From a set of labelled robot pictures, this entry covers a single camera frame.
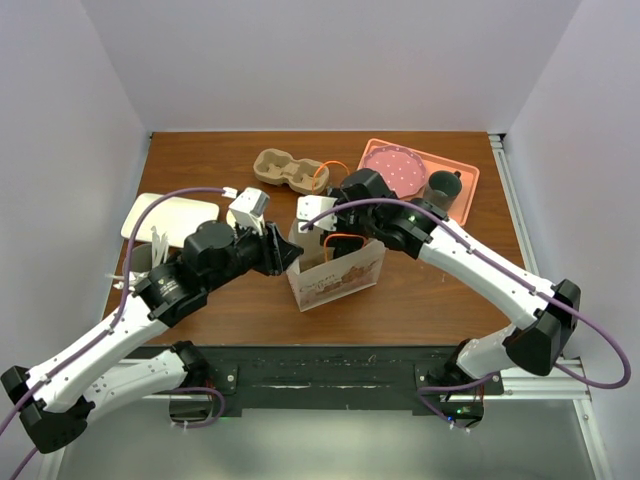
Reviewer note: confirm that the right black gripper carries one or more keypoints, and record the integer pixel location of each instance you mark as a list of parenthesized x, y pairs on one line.
[(340, 227)]

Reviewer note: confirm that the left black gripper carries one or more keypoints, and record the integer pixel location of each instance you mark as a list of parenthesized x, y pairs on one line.
[(277, 251)]

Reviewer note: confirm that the paper bag orange handles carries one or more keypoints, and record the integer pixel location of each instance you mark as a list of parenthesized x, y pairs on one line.
[(315, 280)]

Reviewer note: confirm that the stack of paper cups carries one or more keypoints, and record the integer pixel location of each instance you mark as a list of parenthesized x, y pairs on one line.
[(232, 217)]

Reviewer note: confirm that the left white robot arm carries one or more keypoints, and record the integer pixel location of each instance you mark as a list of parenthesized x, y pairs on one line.
[(56, 399)]

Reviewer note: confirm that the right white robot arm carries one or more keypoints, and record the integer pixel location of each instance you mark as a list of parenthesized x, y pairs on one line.
[(541, 313)]

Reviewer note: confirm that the pink dotted plate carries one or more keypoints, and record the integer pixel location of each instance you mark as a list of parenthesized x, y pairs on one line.
[(403, 171)]

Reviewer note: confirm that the dark green mug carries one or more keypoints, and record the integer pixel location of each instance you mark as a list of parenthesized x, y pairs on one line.
[(442, 189)]

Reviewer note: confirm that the cardboard cup carrier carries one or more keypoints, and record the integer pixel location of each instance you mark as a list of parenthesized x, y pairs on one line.
[(278, 167)]

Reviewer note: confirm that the pink plastic tray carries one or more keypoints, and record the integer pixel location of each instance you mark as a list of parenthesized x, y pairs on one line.
[(469, 177)]

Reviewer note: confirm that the white rectangular plate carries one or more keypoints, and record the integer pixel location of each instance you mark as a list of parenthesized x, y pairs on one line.
[(176, 218)]

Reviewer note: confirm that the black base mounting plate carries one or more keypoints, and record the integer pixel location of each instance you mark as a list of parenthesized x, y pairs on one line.
[(370, 378)]

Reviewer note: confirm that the grey holder cup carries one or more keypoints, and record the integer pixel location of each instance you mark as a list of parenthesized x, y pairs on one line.
[(141, 260)]

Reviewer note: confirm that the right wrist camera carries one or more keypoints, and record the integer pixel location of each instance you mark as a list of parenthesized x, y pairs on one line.
[(311, 206)]

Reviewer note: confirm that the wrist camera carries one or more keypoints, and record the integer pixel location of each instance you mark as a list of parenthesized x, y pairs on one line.
[(248, 209), (311, 206)]

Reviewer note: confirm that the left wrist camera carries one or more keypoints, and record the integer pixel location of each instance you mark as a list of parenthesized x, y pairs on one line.
[(248, 209)]

